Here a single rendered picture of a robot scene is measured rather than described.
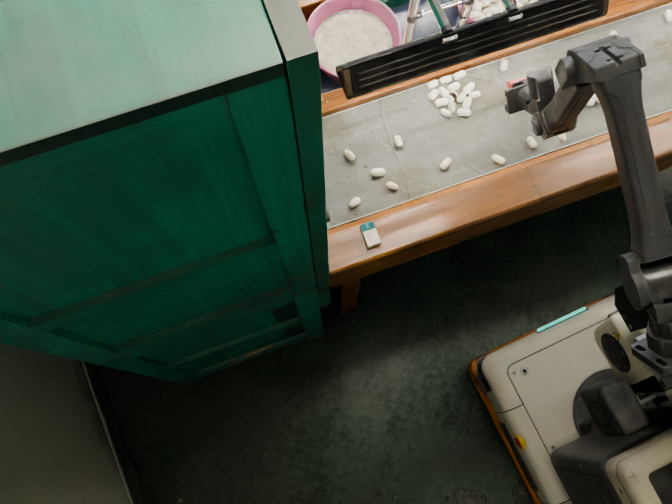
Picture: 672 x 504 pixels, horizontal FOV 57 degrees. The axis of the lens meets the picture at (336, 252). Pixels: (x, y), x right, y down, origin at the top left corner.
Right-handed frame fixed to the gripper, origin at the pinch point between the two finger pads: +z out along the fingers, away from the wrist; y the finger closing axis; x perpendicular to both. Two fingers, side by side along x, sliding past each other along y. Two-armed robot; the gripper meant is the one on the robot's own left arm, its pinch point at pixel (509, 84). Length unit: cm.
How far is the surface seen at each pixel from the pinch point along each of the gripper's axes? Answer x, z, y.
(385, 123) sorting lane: 3.5, 8.3, 31.9
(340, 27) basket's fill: -16, 34, 33
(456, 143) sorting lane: 11.1, -0.8, 16.3
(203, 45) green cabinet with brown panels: -57, -84, 69
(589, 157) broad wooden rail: 19.8, -14.8, -13.7
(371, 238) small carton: 18, -18, 47
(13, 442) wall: 32, -28, 144
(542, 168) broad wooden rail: 18.8, -13.8, -1.0
